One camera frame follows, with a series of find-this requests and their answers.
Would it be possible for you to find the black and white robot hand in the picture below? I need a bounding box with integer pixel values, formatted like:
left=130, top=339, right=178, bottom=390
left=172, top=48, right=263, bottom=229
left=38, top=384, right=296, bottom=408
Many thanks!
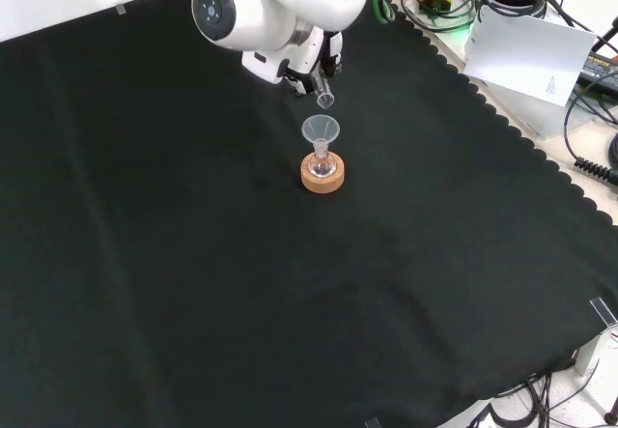
left=240, top=25, right=345, bottom=97

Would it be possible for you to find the clear graduated cylinder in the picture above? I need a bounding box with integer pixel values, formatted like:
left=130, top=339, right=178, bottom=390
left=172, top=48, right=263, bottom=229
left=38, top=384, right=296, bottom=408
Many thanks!
left=311, top=72, right=336, bottom=111

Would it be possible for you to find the glass round-bottom flask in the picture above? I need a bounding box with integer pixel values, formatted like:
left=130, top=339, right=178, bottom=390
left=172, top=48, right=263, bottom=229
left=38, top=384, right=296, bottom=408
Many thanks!
left=310, top=139, right=338, bottom=178

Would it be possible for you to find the clear plastic funnel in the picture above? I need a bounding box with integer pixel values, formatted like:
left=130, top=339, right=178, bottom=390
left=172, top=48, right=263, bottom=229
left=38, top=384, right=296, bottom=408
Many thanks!
left=299, top=114, right=342, bottom=156

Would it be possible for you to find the pale board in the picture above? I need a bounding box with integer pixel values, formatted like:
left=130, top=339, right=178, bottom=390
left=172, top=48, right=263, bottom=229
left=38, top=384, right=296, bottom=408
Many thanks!
left=463, top=3, right=599, bottom=108

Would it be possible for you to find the black cloth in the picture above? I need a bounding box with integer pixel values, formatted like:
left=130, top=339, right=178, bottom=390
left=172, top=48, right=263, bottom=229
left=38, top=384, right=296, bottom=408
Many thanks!
left=0, top=0, right=618, bottom=428

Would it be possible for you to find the black power adapter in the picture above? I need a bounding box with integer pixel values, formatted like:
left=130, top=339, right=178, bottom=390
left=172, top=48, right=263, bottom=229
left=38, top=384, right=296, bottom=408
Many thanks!
left=576, top=53, right=618, bottom=94

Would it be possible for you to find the cork ring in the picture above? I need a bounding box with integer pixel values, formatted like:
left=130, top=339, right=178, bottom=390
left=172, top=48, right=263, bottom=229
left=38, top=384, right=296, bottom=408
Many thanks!
left=299, top=151, right=347, bottom=194

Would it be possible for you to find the black looped cable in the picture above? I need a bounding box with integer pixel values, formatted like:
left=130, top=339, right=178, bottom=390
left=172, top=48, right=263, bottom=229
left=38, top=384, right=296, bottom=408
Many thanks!
left=562, top=79, right=618, bottom=163

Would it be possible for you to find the black coiled cable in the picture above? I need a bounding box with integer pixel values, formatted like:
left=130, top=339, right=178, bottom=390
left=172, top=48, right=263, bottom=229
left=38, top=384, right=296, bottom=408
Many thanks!
left=573, top=156, right=618, bottom=183

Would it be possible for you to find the black floor cable bundle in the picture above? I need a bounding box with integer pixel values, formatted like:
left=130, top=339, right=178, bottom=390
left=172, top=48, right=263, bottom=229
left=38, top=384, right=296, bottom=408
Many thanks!
left=465, top=372, right=618, bottom=428

